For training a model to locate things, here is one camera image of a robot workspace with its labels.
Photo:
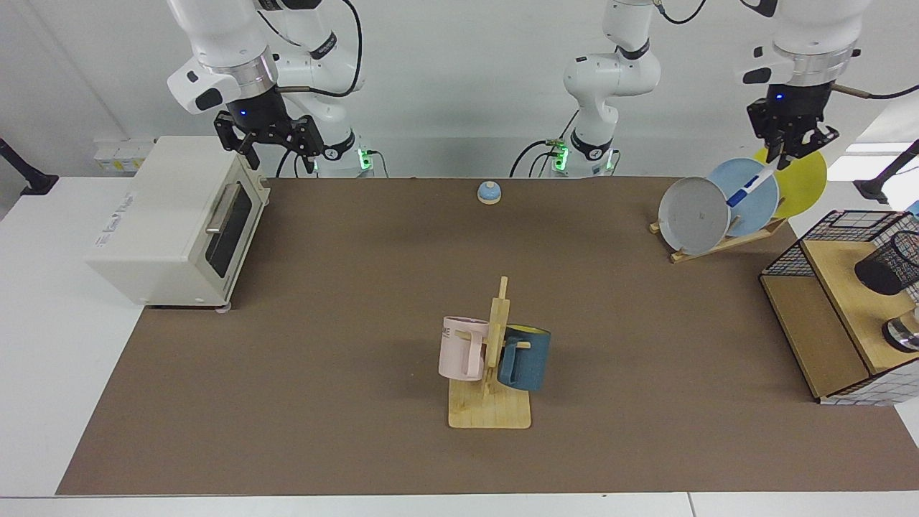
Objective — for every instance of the yellow plate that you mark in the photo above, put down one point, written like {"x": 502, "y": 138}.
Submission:
{"x": 804, "y": 187}

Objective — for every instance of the small blue round thing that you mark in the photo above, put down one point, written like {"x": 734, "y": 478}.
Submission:
{"x": 489, "y": 192}

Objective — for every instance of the light blue plate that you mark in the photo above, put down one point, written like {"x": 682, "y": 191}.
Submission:
{"x": 757, "y": 205}

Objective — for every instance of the wooden plate rack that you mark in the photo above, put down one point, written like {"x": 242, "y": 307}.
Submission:
{"x": 718, "y": 248}

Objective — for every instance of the blue and white marker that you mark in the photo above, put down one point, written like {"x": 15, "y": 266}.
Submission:
{"x": 750, "y": 185}

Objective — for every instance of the black mesh pen holder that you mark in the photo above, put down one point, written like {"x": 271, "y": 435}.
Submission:
{"x": 879, "y": 273}

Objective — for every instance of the wooden cup stand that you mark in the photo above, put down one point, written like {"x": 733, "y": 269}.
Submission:
{"x": 488, "y": 413}

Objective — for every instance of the grey plate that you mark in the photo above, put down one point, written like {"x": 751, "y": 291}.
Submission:
{"x": 693, "y": 215}

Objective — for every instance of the white wall socket strip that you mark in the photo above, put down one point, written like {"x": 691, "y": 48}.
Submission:
{"x": 122, "y": 154}

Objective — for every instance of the pale toaster oven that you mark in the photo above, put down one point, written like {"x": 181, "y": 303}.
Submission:
{"x": 165, "y": 215}

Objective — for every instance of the pink cup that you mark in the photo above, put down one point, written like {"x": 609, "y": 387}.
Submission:
{"x": 456, "y": 352}

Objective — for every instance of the brown table cloth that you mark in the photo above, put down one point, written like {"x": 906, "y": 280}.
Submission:
{"x": 359, "y": 359}

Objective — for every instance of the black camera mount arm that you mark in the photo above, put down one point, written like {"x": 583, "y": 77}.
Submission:
{"x": 25, "y": 176}
{"x": 879, "y": 183}

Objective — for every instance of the dark teal cup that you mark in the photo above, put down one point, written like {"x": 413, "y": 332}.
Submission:
{"x": 528, "y": 359}

